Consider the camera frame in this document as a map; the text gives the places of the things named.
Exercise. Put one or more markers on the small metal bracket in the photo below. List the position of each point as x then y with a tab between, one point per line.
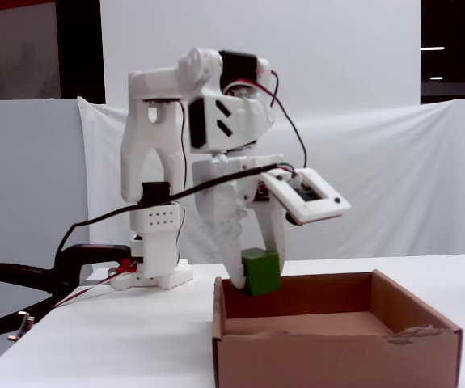
24	323

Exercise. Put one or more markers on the grey partition panel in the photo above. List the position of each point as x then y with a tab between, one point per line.
13	161

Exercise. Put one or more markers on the ceiling light strip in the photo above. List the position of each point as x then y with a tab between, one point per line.
437	77
432	48

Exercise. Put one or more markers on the white cloth backdrop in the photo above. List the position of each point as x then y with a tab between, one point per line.
377	182

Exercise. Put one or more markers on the green cube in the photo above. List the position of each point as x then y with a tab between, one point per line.
262	272

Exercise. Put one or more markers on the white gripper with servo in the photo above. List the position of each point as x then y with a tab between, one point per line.
216	190

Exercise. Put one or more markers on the white backdrop board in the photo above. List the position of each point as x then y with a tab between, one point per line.
337	52

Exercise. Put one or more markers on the dark brown door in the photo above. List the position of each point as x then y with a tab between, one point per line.
18	52

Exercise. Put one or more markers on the large black clamp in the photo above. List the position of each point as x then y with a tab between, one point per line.
86	252

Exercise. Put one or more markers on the white framed wrist camera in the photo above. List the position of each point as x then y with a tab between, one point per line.
319	210

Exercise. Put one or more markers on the brown cardboard box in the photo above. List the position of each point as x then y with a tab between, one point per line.
337	359

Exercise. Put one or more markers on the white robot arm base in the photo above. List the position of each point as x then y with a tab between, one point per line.
175	277

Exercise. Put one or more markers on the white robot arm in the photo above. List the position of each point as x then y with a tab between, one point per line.
147	121

